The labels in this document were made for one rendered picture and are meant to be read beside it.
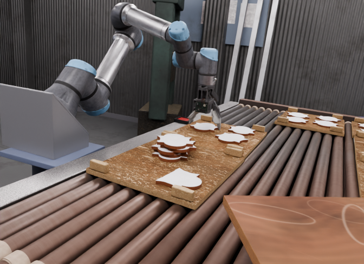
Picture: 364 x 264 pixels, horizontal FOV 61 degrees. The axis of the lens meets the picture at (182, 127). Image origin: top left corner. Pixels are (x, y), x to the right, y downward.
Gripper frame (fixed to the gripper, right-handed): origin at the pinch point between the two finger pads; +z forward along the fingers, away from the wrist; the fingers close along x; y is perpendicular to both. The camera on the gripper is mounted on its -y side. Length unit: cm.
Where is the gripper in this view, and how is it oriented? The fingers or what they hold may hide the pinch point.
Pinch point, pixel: (205, 126)
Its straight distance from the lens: 142.7
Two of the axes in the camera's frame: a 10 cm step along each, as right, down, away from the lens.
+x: 8.9, 1.9, -4.1
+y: -4.4, 2.6, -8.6
